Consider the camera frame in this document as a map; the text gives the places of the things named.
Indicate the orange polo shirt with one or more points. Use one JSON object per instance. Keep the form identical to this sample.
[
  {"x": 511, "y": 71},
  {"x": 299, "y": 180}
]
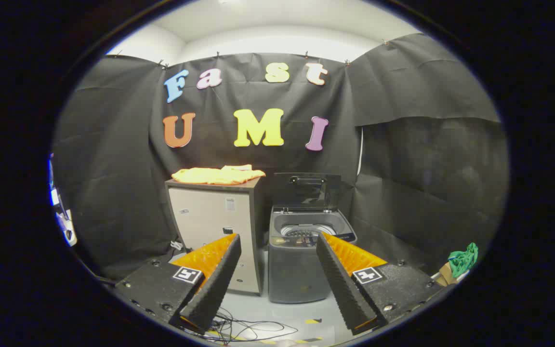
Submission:
[{"x": 210, "y": 176}]

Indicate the brown cardboard piece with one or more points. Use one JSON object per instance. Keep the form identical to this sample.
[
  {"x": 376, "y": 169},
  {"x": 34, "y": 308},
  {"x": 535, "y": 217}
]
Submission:
[{"x": 446, "y": 275}]

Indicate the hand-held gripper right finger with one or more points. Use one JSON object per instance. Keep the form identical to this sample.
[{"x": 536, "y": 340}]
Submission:
[{"x": 342, "y": 284}]

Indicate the grey washing machine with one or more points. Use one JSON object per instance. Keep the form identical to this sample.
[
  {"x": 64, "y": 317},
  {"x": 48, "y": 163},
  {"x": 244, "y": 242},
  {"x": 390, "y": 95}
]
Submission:
[{"x": 297, "y": 274}]

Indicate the beige cabinet with dark sides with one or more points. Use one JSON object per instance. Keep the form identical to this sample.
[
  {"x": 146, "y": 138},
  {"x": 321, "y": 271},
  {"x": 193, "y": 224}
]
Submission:
[{"x": 207, "y": 212}]

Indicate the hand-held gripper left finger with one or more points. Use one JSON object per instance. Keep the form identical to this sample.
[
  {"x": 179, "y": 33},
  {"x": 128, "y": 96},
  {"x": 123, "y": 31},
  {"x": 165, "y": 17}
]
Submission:
[{"x": 215, "y": 284}]

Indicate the green cloth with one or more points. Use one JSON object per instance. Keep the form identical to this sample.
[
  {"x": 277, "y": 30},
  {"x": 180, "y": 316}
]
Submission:
[{"x": 464, "y": 258}]

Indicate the yellow black floor tape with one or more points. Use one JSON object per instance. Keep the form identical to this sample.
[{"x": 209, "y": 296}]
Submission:
[{"x": 313, "y": 321}]

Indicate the dark glass washing machine lid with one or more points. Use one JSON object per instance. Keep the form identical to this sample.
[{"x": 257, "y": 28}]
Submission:
[{"x": 306, "y": 195}]

